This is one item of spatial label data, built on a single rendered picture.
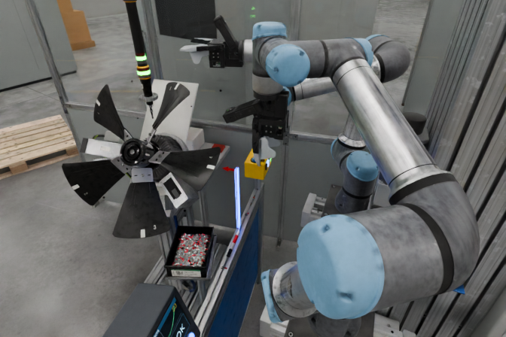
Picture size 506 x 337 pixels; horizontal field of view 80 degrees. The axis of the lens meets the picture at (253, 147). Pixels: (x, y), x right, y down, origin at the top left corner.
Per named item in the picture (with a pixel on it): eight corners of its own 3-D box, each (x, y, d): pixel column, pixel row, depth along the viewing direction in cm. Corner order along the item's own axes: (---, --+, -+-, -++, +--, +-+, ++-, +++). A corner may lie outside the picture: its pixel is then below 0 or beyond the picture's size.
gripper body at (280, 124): (282, 143, 76) (285, 98, 69) (249, 138, 78) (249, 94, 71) (288, 129, 82) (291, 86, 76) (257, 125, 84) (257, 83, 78)
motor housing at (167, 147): (140, 178, 154) (123, 177, 142) (150, 135, 157) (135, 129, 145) (181, 186, 149) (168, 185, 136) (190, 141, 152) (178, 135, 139)
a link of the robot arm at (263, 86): (248, 76, 69) (257, 66, 76) (248, 95, 72) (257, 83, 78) (280, 79, 68) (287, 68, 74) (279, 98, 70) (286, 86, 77)
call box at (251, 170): (253, 162, 165) (253, 145, 159) (271, 165, 162) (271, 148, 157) (244, 179, 151) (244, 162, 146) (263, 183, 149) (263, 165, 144)
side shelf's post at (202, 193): (206, 240, 242) (196, 153, 198) (211, 241, 241) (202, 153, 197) (204, 244, 238) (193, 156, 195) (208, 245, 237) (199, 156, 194)
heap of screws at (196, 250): (181, 238, 139) (179, 231, 136) (211, 239, 138) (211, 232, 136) (169, 274, 123) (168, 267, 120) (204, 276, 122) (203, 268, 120)
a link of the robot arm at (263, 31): (257, 27, 61) (248, 21, 68) (257, 80, 67) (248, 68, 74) (294, 25, 63) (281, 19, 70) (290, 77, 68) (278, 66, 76)
